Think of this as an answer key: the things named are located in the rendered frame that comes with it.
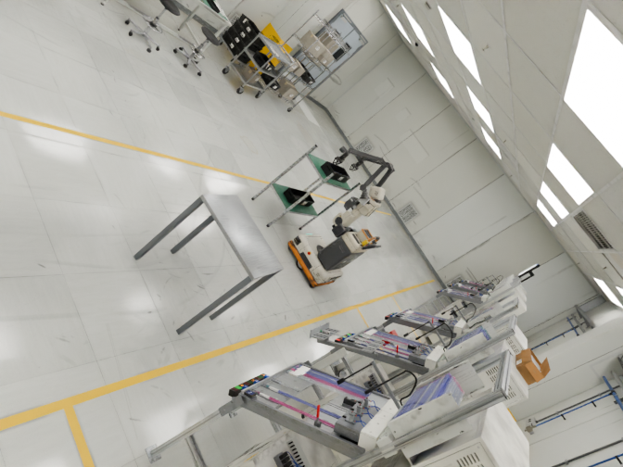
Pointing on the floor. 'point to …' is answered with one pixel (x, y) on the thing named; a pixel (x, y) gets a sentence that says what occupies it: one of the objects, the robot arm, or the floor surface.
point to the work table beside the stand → (231, 218)
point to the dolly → (247, 32)
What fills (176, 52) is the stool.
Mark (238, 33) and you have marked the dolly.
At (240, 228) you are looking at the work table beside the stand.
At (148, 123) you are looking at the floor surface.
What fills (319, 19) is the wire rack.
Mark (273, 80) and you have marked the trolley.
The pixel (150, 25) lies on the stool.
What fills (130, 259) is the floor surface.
